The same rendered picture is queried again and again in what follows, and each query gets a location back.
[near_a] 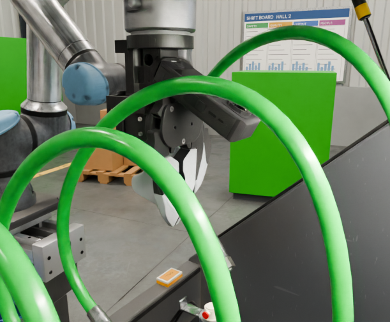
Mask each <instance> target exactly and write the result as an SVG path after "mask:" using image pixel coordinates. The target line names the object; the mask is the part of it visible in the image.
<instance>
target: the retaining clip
mask: <svg viewBox="0 0 390 322"><path fill-rule="evenodd" d="M203 310H204V309H200V308H198V307H196V306H193V305H190V304H188V303H187V304H186V305H185V306H184V307H183V308H182V309H181V310H180V311H183V312H185V313H188V314H190V315H192V316H195V317H197V318H199V314H200V312H201V311H203Z"/></svg>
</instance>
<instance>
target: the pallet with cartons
mask: <svg viewBox="0 0 390 322"><path fill-rule="evenodd" d="M106 114H107V109H104V110H101V111H100V119H102V118H103V117H104V116H105V115H106ZM132 167H133V168H132ZM140 169H141V168H140V167H139V166H137V165H136V164H134V163H133V162H132V161H130V160H128V159H127V158H125V157H123V156H121V155H119V154H117V153H114V152H113V151H109V150H106V149H100V148H96V149H95V151H94V152H93V154H92V155H91V156H90V158H89V160H88V161H87V164H86V165H85V167H84V170H83V171H82V173H81V175H80V178H79V180H78V182H83V181H85V180H87V179H88V178H90V177H92V176H94V175H98V181H99V182H100V183H102V184H108V183H110V182H111V181H113V180H114V179H116V178H117V177H124V183H125V184H126V186H132V185H131V179H132V178H133V176H134V175H136V174H135V173H136V172H137V171H139V170H140ZM128 170H129V171H128ZM107 171H112V172H107ZM126 171H127V172H126ZM141 171H142V172H143V170H142V169H141ZM142 172H141V173H142Z"/></svg>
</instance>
